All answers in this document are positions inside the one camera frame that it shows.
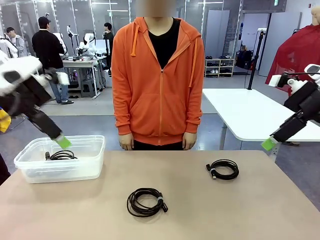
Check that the person in orange hoodie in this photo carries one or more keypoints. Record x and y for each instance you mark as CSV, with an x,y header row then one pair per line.
x,y
155,100

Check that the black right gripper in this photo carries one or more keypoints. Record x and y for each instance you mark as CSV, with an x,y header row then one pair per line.
x,y
308,102

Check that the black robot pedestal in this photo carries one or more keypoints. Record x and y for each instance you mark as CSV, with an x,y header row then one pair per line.
x,y
3,170

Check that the black tripod stand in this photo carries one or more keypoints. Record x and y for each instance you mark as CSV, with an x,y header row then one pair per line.
x,y
257,50

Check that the person's right hand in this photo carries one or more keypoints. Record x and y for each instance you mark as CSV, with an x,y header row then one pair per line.
x,y
126,142

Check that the person in black clothes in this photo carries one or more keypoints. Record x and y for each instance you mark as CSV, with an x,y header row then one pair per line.
x,y
108,37

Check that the yellow object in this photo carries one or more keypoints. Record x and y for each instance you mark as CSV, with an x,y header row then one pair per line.
x,y
3,122

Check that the black bag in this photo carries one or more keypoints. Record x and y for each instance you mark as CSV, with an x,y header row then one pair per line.
x,y
245,60

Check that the person's left hand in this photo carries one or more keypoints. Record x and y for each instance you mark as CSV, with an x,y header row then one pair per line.
x,y
189,141

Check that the man in black jacket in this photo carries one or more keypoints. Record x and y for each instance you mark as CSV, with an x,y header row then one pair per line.
x,y
46,50

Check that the person's left forearm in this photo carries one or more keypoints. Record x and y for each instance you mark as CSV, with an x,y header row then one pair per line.
x,y
194,112

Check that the clear plastic container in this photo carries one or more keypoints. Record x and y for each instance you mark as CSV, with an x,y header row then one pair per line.
x,y
62,172

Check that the person's right forearm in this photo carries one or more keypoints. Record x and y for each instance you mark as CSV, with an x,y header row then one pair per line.
x,y
122,112

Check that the white table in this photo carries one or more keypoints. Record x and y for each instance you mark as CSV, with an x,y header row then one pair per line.
x,y
237,107

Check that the grey partition panel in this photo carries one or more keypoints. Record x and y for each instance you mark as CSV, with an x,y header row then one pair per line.
x,y
217,32

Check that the person in grey jacket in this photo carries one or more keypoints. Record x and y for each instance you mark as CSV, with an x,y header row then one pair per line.
x,y
18,45

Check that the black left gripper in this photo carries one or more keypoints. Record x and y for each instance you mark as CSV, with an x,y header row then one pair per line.
x,y
27,97

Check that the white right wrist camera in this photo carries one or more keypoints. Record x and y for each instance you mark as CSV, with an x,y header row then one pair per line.
x,y
275,80

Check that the wooden shoe shelf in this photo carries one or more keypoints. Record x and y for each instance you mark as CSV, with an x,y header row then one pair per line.
x,y
222,67

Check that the white desk with equipment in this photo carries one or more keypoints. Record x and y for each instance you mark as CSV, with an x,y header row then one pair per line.
x,y
82,63

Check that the grey plastic stool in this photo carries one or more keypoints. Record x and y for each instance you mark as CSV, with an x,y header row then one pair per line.
x,y
87,87

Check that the mannequin with red cape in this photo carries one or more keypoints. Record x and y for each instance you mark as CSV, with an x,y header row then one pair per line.
x,y
295,57

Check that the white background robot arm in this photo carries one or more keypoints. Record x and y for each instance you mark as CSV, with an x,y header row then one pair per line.
x,y
87,40
10,45

